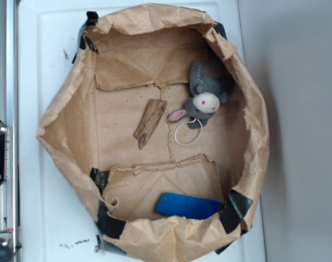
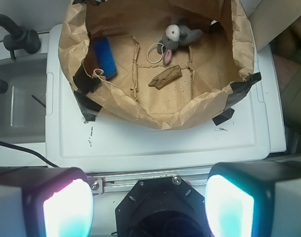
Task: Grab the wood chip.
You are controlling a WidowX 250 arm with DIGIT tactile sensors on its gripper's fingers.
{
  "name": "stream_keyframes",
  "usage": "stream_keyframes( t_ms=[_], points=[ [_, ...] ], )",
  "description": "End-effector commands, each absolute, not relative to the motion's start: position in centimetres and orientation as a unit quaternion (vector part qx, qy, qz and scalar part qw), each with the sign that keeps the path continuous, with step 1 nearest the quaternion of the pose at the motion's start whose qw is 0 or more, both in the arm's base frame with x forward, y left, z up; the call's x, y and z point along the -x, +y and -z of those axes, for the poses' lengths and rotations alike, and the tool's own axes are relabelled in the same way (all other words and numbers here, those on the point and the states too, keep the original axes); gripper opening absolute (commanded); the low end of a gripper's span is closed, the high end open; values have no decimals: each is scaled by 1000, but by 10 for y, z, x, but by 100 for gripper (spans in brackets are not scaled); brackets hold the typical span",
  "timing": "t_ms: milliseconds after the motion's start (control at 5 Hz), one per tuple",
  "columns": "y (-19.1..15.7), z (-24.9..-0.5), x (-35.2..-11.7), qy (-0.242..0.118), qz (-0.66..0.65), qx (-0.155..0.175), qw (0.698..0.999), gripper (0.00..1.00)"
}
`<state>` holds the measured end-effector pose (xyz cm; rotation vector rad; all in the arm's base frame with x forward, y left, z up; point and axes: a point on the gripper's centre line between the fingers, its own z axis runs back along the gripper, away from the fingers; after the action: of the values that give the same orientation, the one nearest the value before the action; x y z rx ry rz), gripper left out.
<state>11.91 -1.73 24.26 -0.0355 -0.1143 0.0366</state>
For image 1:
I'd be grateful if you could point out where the brown wood chip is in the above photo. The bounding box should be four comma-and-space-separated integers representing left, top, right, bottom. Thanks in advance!
134, 99, 167, 150

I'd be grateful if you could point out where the brown paper bag bin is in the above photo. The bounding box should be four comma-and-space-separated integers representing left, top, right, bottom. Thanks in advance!
37, 3, 269, 261

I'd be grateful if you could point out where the grey plush donkey toy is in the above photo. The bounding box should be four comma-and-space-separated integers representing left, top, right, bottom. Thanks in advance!
168, 62, 234, 129

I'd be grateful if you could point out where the blue sponge block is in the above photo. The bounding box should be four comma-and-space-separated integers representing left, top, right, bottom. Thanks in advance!
156, 193, 221, 220

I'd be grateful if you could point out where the aluminium frame rail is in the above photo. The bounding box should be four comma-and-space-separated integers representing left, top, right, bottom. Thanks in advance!
0, 1, 22, 261

